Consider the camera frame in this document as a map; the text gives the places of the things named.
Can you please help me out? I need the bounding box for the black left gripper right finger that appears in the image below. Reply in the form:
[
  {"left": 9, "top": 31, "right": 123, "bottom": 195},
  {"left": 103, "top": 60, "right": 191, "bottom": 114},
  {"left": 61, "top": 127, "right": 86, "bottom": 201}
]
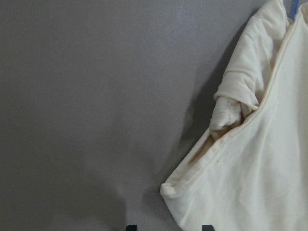
[{"left": 202, "top": 225, "right": 214, "bottom": 231}]

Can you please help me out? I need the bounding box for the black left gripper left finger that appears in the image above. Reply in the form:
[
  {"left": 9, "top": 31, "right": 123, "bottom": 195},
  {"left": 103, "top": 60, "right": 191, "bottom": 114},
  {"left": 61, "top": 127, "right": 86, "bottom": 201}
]
[{"left": 125, "top": 225, "right": 137, "bottom": 231}]

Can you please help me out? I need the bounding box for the cream long-sleeve printed shirt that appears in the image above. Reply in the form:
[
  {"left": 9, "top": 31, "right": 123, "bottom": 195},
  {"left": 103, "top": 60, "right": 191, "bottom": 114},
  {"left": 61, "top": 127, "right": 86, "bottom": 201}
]
[{"left": 160, "top": 0, "right": 308, "bottom": 231}]

